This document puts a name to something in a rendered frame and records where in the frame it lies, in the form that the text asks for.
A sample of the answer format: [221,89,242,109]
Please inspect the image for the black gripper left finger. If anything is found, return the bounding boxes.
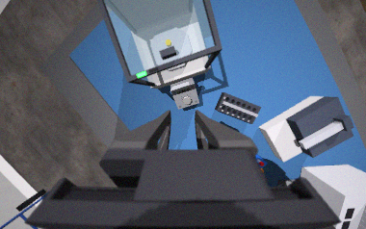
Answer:
[108,110,171,150]

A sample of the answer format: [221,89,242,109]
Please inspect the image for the blue bench mat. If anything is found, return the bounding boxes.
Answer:
[70,0,366,187]

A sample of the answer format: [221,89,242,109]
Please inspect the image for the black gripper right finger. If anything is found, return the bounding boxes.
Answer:
[195,110,258,158]

